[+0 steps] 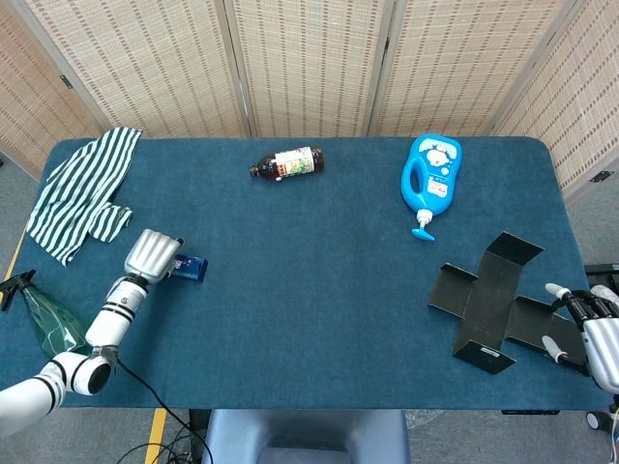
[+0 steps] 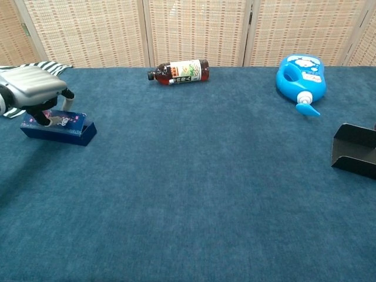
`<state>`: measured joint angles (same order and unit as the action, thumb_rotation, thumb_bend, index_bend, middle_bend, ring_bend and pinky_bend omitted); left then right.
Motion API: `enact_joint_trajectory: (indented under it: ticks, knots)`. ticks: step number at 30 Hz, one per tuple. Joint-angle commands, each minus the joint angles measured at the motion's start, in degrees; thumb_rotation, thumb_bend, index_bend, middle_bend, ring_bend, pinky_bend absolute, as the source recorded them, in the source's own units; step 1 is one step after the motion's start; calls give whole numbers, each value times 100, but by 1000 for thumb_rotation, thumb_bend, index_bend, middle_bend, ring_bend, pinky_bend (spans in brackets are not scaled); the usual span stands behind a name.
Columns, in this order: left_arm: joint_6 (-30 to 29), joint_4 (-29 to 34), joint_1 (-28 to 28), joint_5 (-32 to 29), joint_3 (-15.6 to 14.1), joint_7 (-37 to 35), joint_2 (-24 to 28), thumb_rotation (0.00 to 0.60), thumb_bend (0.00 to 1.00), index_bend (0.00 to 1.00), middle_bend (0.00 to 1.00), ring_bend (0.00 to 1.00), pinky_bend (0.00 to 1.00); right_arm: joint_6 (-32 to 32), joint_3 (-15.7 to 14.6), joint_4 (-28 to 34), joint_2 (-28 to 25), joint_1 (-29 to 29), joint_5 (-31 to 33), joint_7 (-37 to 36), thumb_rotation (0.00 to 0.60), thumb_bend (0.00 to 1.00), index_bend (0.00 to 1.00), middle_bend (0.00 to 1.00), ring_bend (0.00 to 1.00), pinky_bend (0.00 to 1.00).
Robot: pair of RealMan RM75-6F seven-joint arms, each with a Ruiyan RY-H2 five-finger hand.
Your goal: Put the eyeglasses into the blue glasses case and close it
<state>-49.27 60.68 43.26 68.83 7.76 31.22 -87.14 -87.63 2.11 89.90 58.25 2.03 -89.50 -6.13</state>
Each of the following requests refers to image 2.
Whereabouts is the bamboo folding screen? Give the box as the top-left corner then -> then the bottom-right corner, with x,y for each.
0,0 -> 376,69

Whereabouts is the black unfolded cardboard box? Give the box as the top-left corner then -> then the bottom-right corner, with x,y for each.
331,123 -> 376,180

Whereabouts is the brown tea bottle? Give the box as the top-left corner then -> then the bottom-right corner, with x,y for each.
147,59 -> 211,86

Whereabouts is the blue whale pump bottle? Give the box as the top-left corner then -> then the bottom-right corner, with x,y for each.
275,53 -> 327,118

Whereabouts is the green white striped cloth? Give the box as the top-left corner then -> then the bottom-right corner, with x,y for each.
0,61 -> 73,119

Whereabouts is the blue folding glasses case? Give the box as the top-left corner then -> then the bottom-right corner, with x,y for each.
19,110 -> 98,147

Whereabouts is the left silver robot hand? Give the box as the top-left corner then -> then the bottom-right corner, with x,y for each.
0,65 -> 75,127

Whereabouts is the blue table cloth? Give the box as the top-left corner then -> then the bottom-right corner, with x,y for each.
0,66 -> 376,282

